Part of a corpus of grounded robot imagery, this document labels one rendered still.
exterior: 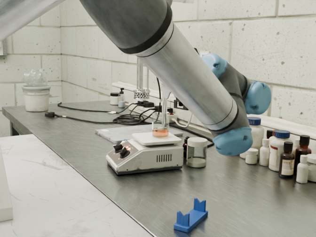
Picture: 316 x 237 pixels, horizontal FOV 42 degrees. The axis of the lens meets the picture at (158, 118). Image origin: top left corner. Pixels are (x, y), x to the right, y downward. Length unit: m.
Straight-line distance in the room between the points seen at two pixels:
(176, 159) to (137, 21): 0.69
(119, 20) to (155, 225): 0.46
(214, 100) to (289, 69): 0.73
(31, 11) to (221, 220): 0.55
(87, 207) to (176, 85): 0.40
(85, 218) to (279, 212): 0.42
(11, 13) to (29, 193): 0.48
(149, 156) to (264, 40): 0.61
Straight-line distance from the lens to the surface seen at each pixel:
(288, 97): 1.41
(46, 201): 0.99
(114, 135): 1.55
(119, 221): 0.87
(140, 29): 0.55
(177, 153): 1.17
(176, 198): 0.99
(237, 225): 0.88
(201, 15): 1.78
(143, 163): 1.14
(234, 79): 0.87
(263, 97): 0.94
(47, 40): 3.54
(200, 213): 0.89
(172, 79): 0.64
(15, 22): 0.74
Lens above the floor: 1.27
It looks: 11 degrees down
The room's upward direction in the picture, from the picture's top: 1 degrees clockwise
